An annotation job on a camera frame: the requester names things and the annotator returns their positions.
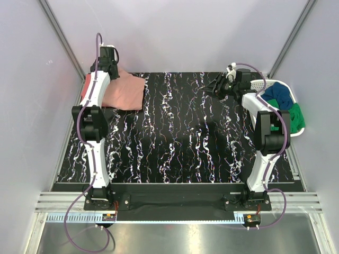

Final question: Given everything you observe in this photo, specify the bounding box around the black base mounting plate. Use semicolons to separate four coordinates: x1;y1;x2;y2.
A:
85;183;272;215

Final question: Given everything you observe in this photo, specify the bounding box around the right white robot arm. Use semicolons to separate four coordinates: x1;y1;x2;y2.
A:
202;63;291;210

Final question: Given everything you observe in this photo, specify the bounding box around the green t shirt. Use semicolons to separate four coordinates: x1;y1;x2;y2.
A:
268;99;306;134

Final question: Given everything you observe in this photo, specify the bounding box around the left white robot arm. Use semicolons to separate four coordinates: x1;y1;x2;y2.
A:
72;45;119;188

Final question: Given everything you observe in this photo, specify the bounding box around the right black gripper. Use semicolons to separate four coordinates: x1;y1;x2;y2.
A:
201;73;238;101

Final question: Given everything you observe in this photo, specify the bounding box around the blue t shirt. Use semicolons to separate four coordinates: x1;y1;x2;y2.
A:
261;82;294;110

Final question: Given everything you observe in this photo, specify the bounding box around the white plastic laundry basket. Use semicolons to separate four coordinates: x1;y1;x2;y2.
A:
249;79;306;138

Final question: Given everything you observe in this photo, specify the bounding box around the white slotted cable duct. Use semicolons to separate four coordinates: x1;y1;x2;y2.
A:
46;213;246;223

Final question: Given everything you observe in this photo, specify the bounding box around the folded red t shirt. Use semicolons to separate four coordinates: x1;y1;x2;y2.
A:
81;74;91;100

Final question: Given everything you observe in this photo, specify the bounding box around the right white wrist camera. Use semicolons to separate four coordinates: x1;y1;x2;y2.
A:
226;62;236;83

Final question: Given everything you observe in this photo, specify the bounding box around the pink t shirt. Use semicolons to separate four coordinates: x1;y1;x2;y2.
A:
102;67;145;111

